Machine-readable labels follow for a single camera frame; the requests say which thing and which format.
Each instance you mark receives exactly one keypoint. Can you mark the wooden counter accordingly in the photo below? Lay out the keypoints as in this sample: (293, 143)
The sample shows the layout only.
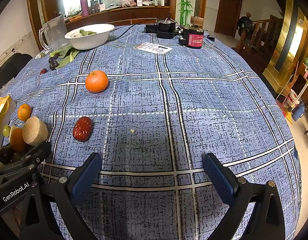
(134, 13)

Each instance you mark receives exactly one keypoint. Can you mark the dark purple grape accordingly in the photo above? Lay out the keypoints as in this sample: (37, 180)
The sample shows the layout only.
(52, 59)
(53, 65)
(5, 153)

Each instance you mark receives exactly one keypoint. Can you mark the large orange mandarin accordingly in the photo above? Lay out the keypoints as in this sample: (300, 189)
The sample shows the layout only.
(96, 81)

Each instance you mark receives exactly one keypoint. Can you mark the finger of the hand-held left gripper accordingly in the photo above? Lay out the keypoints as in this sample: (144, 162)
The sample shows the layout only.
(36, 153)

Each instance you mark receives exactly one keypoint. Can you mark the white printed card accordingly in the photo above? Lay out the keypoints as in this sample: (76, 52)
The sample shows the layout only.
(154, 48)

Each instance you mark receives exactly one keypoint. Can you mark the white cup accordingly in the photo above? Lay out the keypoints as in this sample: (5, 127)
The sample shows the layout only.
(102, 6)

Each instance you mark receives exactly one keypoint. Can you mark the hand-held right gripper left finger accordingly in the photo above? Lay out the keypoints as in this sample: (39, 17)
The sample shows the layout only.
(86, 177)

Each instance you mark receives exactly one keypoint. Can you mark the black power strip charger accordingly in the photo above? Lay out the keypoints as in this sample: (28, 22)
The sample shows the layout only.
(160, 28)

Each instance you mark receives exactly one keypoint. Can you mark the brown wooden door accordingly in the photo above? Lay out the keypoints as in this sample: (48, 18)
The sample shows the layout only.
(229, 10)

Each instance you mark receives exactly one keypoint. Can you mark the green leaf in bowl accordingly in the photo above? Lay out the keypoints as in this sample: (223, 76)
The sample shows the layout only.
(86, 32)

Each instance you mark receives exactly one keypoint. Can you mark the purple thermos bottle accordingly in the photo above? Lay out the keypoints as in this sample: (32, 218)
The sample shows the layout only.
(84, 5)

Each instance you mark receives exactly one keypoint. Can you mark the blue plaid tablecloth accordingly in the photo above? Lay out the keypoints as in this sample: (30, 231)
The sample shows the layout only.
(194, 105)

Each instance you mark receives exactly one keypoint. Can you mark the green bamboo wall decoration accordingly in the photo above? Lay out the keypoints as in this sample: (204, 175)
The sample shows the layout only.
(185, 2)

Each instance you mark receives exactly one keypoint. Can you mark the green leaf vegetables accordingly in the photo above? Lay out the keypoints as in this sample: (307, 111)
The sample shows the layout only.
(66, 53)

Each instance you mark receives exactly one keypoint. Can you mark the small red jujube date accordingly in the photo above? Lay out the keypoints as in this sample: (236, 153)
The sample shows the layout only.
(43, 71)

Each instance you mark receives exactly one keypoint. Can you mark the blue bucket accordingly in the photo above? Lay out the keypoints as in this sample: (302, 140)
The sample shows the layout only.
(298, 112)

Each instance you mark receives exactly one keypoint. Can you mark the clear glass pitcher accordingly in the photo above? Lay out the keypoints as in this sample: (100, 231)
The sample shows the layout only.
(54, 32)

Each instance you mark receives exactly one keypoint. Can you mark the carved stair newel post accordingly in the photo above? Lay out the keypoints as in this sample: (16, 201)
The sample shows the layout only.
(245, 30)

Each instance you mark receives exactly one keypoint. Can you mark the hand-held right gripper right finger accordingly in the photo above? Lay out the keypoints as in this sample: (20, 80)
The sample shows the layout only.
(219, 177)

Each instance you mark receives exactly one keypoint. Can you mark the wooden cylinder block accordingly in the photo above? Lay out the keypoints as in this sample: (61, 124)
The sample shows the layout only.
(196, 21)

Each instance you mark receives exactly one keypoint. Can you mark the beige round cake piece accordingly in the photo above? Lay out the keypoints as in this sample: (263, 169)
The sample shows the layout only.
(35, 131)

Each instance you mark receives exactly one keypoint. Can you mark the yellow white foam tray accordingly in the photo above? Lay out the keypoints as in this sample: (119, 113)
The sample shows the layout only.
(0, 120)

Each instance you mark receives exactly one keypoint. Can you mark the black chair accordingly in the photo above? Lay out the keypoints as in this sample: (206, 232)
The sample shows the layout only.
(9, 65)

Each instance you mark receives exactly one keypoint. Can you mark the wooden stair railing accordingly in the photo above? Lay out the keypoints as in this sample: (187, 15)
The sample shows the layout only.
(266, 32)

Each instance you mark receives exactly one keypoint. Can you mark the red cylindrical device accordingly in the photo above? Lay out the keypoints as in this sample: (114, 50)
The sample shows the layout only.
(193, 38)

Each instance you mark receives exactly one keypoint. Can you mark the white bucket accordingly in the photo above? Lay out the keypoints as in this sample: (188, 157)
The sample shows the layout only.
(292, 97)

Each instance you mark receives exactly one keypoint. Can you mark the small orange kumquat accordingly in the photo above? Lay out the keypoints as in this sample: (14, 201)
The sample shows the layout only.
(24, 112)

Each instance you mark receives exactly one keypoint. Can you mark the white bowl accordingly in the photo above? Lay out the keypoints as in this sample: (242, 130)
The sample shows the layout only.
(90, 41)

